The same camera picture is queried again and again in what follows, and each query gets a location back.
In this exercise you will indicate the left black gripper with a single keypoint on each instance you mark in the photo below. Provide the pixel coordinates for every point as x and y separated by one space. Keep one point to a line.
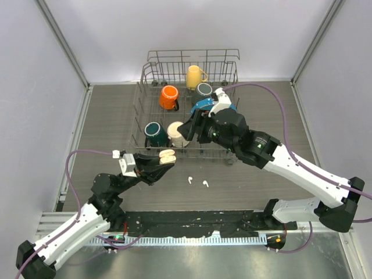
148 168

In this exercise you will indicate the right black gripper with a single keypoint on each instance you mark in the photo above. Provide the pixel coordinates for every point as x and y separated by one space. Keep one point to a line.
199 121

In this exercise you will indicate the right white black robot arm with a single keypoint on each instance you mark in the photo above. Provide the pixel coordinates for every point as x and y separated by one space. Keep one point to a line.
335 199

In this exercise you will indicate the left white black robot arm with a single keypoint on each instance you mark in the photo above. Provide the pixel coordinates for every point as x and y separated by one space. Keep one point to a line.
102 212

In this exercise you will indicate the blue plate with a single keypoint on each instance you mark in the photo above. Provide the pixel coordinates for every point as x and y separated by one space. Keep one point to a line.
208 104

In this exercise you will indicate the cream white mug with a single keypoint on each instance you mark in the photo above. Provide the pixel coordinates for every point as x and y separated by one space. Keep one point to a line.
176 139

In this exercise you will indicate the dark green mug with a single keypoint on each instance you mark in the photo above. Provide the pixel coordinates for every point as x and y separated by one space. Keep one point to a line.
155 135

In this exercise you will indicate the grey mug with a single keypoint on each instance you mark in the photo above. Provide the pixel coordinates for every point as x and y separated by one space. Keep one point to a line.
201 92

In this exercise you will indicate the orange mug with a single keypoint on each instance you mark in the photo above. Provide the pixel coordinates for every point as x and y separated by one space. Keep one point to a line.
169 98

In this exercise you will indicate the yellow mug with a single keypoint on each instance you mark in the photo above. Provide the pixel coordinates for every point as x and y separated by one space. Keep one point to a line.
195 76

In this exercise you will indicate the white earbud centre right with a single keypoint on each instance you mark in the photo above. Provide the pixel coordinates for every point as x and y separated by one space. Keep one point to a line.
206 183

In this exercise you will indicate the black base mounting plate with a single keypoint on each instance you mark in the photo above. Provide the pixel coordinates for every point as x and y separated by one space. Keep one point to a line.
198 224

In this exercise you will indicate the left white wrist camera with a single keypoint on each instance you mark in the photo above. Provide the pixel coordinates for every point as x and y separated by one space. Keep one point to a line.
126 162

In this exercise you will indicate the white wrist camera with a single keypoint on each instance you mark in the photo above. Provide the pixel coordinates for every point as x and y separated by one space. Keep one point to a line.
126 162
221 101

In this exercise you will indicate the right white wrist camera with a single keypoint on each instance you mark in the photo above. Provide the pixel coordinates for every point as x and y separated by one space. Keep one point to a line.
221 101

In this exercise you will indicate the grey wire dish rack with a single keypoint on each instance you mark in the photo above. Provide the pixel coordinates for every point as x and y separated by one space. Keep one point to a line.
169 67

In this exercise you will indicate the white slotted cable duct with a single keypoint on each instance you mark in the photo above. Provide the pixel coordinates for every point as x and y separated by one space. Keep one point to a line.
214 240

